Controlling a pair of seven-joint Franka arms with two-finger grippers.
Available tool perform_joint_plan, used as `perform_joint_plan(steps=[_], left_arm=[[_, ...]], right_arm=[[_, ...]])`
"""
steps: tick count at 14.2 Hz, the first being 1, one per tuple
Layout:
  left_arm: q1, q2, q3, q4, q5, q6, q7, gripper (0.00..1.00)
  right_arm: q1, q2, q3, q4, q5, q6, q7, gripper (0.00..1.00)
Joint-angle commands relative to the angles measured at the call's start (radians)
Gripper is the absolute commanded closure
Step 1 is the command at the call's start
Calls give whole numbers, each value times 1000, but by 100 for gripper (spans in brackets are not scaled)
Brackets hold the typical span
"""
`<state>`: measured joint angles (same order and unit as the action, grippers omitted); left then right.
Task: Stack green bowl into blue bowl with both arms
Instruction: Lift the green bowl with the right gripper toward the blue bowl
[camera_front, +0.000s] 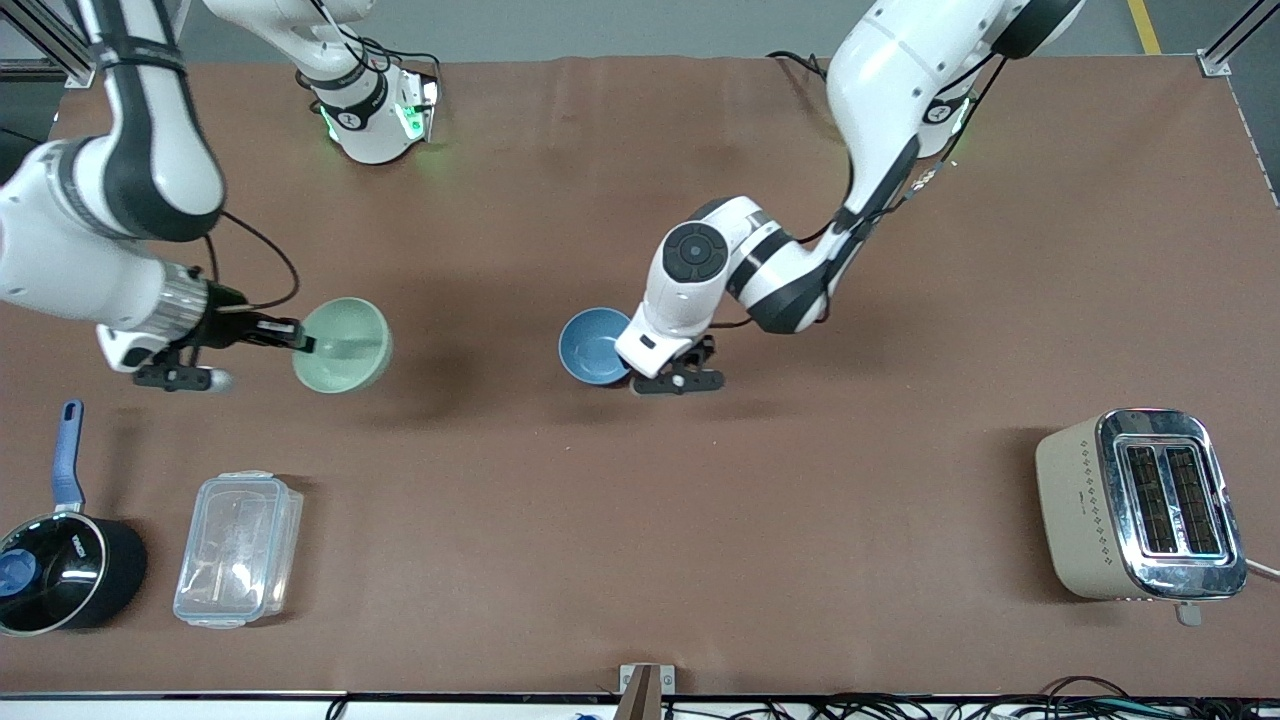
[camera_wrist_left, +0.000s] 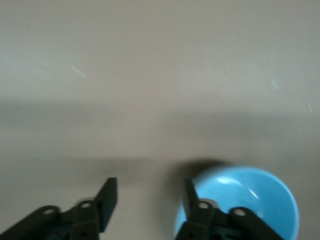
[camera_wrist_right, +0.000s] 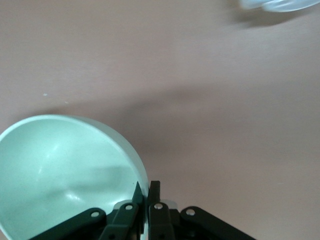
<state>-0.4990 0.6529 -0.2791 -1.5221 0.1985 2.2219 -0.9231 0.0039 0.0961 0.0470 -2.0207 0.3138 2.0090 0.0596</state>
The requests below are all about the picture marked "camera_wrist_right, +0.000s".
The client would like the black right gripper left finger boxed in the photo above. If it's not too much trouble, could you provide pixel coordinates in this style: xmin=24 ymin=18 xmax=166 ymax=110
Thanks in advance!
xmin=29 ymin=181 xmax=146 ymax=240

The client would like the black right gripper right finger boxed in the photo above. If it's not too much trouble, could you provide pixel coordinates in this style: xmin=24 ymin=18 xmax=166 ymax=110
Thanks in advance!
xmin=146 ymin=180 xmax=256 ymax=240

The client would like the green bowl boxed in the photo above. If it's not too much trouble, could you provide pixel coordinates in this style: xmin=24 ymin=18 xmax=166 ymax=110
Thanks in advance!
xmin=0 ymin=114 xmax=150 ymax=240

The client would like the clear plastic food container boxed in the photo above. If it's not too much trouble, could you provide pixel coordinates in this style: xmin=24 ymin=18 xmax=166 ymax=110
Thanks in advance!
xmin=236 ymin=0 xmax=320 ymax=13

